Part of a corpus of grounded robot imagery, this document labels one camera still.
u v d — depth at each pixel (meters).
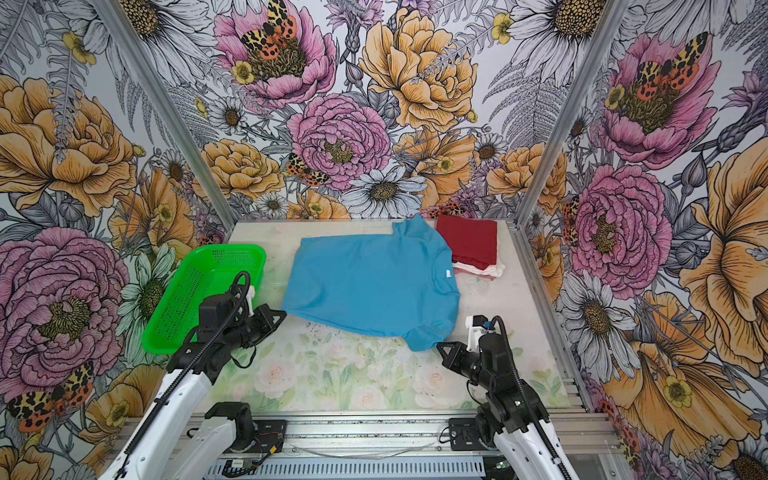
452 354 0.69
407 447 0.74
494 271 1.03
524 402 0.55
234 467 0.73
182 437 0.50
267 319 0.70
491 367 0.60
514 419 0.54
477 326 0.72
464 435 0.74
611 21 0.73
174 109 0.90
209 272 1.03
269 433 0.75
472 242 1.09
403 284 1.02
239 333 0.65
